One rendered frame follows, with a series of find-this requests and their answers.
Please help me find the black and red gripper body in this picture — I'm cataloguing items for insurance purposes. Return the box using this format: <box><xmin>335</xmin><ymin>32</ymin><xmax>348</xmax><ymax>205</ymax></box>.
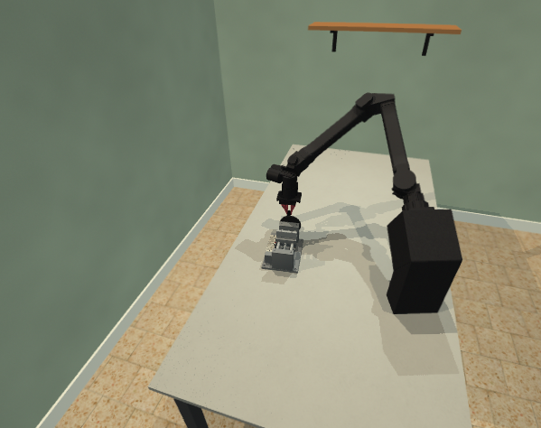
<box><xmin>276</xmin><ymin>185</ymin><xmax>302</xmax><ymax>206</ymax></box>

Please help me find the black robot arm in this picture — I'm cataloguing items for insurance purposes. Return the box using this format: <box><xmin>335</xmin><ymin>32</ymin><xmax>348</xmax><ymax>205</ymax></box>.
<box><xmin>266</xmin><ymin>93</ymin><xmax>434</xmax><ymax>210</ymax></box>

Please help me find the grey bench vise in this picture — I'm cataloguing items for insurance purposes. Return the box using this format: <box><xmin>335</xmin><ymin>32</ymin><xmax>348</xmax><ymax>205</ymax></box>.
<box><xmin>261</xmin><ymin>210</ymin><xmax>303</xmax><ymax>273</ymax></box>

